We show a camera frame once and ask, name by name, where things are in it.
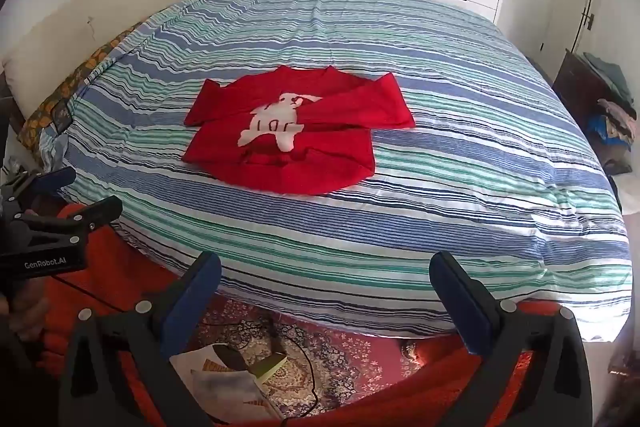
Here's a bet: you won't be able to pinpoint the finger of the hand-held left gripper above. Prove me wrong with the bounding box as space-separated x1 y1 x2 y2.
15 196 124 249
4 166 77 202

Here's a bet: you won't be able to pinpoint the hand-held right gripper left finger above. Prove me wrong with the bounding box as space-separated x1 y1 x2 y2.
59 251 222 427

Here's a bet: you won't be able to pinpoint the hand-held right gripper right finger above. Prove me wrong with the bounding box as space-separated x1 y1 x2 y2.
429 251 593 427

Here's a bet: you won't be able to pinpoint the red sweater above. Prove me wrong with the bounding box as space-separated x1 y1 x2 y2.
181 65 417 196

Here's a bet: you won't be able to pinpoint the pile of clothes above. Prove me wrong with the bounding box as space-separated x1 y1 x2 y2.
582 52 640 175

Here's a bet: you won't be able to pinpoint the person's left hand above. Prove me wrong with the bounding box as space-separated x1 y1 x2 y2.
0 279 52 344

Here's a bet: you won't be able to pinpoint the light blue bedsheet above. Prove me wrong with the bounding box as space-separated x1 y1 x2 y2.
37 127 66 168

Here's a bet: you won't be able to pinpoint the black mattress label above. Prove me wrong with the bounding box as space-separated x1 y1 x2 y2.
50 102 73 132

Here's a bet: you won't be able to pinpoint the orange fleece garment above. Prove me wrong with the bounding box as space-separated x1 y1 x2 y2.
30 202 538 427

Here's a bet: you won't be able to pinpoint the dark wooden nightstand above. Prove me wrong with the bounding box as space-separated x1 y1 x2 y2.
0 74 23 178

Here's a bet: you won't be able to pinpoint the white papers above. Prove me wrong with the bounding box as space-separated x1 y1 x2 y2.
169 342 283 423

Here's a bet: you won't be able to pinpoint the striped blanket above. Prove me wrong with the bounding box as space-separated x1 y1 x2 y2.
37 0 632 344

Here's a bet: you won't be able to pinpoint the green book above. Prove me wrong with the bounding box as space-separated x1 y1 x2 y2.
247 349 288 380

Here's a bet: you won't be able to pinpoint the patterned rug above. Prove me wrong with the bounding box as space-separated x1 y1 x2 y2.
190 294 441 418

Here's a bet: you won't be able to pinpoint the beige headboard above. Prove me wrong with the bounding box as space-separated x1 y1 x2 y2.
2 0 236 118

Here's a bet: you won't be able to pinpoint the dark wooden cabinet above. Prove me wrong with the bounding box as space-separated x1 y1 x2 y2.
550 49 608 132

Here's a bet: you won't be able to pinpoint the black cable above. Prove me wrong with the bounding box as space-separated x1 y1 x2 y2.
200 317 321 414

